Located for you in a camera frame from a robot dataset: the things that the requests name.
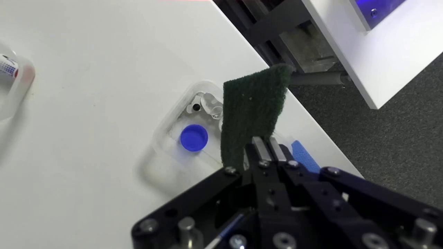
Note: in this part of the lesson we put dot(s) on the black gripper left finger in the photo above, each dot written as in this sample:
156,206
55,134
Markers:
263,158

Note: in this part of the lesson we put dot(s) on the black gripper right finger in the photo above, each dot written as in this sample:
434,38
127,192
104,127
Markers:
278,154

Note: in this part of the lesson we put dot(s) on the clear container with marker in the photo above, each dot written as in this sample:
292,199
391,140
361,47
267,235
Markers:
18,86

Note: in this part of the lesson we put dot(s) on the blue cloth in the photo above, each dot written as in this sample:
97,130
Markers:
303,159

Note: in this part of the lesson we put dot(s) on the blue bottle cap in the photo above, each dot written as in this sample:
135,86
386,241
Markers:
194,137

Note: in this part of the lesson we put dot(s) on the red capped marker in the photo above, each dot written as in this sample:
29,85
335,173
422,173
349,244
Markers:
7,67

